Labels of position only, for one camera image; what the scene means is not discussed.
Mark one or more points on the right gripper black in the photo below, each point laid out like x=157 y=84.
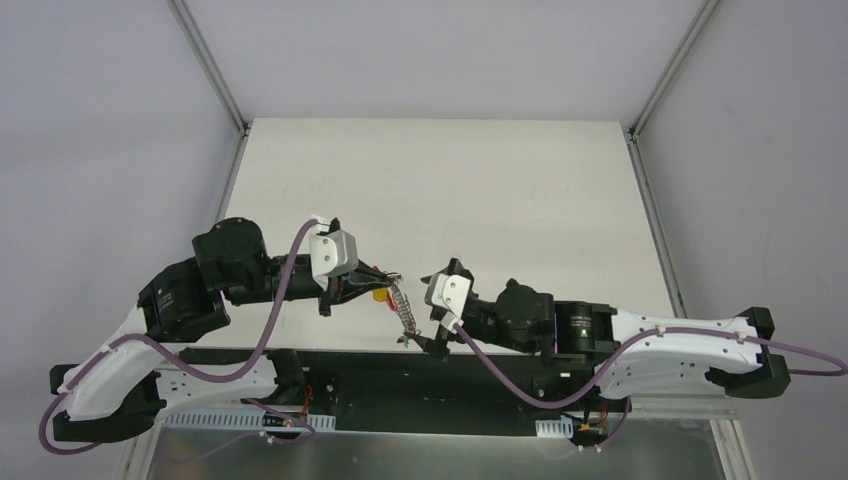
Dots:
x=436 y=316

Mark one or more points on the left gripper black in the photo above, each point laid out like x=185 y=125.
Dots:
x=333 y=287

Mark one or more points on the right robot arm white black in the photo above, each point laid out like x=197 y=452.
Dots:
x=621 y=352

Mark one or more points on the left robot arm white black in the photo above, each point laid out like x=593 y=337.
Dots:
x=137 y=377

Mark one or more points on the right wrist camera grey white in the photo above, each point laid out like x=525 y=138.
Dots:
x=447 y=296

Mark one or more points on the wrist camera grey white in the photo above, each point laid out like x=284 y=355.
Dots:
x=332 y=251
x=447 y=296

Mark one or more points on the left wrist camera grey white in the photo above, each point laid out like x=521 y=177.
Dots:
x=332 y=251

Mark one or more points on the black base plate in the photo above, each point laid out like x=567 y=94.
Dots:
x=417 y=393

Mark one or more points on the right white cable duct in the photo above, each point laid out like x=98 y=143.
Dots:
x=561 y=428

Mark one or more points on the white cable duct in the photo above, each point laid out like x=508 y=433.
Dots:
x=561 y=428
x=232 y=419

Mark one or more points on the left white cable duct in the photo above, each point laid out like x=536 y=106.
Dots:
x=232 y=419

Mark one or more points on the left aluminium frame rail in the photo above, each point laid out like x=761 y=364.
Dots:
x=200 y=48

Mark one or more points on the aluminium frame rail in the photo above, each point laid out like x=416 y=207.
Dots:
x=692 y=35
x=200 y=48

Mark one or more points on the right aluminium frame rail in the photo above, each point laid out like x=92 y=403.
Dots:
x=692 y=35

